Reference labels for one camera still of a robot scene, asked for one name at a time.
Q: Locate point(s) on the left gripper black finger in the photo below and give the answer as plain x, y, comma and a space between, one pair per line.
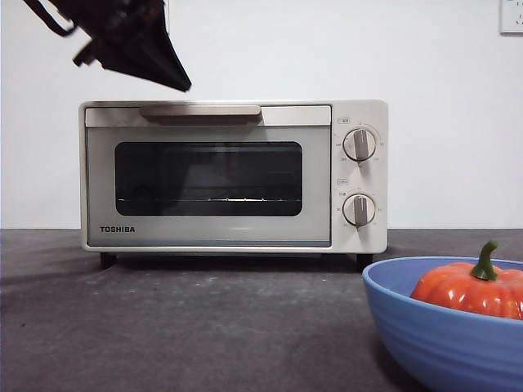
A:
159, 49
130, 63

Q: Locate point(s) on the cream Toshiba toaster oven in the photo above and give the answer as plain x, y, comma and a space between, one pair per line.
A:
367, 179

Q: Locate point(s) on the white wall socket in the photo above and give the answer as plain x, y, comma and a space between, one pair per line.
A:
512, 18

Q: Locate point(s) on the orange pumpkin with green stem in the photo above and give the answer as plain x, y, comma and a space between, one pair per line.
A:
449, 290

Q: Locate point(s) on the blue ribbed bowl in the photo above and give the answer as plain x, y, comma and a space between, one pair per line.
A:
441, 351

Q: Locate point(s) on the temperature knob with grey grip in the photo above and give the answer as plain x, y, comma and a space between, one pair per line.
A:
359, 145

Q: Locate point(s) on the timer knob with grey grip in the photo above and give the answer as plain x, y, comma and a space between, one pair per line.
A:
358, 210

